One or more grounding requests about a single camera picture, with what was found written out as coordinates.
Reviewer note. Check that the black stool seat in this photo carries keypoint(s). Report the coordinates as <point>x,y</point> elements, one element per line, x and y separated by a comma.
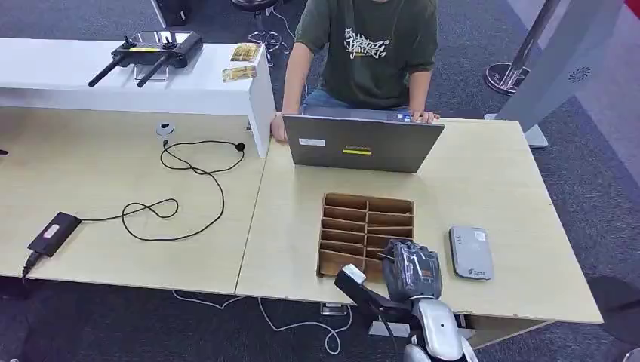
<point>252,4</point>

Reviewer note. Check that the metal desk bracket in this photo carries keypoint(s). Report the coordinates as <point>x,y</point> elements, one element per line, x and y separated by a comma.
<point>333,309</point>

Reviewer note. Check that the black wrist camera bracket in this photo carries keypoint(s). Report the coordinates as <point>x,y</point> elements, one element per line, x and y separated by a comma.
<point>367,297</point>

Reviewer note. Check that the yellow printed card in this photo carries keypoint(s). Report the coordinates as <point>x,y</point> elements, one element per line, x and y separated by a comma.
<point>239,74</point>
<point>245,52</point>

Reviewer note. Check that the chrome stool base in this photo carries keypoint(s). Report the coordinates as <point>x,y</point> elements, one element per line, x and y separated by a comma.
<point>268,41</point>

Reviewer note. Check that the black remote controller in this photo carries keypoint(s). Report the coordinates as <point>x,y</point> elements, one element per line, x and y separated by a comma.
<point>155,50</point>

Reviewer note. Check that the chrome stanchion post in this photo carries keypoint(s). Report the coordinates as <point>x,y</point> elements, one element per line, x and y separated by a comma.
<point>507,75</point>

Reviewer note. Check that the person's left hand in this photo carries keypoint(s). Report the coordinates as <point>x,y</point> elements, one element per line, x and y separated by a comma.
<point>425,117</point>

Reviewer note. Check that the black power adapter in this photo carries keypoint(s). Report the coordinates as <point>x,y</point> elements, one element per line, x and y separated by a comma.
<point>54,234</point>

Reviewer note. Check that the grey card reader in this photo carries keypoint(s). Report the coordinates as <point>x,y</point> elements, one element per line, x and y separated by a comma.
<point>470,252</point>

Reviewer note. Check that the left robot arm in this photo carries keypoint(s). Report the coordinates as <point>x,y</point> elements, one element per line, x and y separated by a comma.
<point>440,330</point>

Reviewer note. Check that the person's right hand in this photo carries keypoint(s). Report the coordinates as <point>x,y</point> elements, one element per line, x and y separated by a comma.
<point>277,129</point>

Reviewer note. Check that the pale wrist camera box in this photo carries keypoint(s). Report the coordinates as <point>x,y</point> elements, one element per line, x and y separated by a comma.
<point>354,274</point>

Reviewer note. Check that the white desk shelf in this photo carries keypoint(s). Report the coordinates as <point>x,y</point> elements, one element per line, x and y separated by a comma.
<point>65,82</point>

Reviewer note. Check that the wooden card box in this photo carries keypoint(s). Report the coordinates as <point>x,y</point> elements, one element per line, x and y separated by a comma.
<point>350,235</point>

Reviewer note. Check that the grey laptop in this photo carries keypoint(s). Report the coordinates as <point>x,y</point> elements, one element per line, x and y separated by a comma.
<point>362,145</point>

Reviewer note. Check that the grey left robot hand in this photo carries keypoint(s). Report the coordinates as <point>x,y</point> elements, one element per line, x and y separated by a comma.
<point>412,272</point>

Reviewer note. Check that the clear controller stand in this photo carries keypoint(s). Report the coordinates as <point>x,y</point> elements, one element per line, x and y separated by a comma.
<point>150,74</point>

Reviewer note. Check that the grey white kiosk panel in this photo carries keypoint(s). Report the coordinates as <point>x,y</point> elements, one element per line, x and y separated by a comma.
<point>555,65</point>

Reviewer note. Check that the person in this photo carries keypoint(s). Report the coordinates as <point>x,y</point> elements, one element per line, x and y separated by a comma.
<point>372,55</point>

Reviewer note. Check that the small white round device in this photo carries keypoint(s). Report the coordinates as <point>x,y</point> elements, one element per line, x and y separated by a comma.
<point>165,129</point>

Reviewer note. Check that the person's hand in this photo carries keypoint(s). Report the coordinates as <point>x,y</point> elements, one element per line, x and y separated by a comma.
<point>277,129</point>
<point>425,117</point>

